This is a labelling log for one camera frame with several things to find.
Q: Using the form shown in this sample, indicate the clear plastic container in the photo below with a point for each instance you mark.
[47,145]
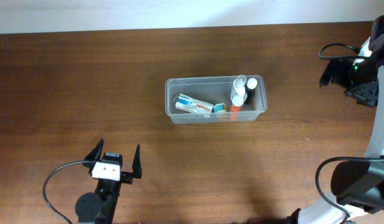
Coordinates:
[213,90]

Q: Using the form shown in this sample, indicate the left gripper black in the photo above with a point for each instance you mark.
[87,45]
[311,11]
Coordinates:
[126,177]

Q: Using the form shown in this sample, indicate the orange tablet tube white cap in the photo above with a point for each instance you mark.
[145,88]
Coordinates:
[237,103]

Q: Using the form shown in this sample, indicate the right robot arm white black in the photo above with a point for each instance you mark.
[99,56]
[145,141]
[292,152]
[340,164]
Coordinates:
[353,186]

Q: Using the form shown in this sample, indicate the small jar gold lid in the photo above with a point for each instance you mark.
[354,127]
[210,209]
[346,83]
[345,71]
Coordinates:
[220,108]

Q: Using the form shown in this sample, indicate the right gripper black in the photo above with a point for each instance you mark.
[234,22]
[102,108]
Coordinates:
[335,73]

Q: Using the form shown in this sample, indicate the dark bottle white cap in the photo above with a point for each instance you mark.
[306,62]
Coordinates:
[250,87]

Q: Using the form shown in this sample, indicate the white spray bottle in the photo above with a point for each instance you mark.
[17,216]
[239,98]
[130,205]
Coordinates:
[238,87]

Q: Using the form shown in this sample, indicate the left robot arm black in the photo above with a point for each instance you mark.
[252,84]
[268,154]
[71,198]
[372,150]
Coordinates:
[99,206]

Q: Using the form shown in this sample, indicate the white green medicine box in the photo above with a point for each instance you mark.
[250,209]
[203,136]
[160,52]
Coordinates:
[191,105]

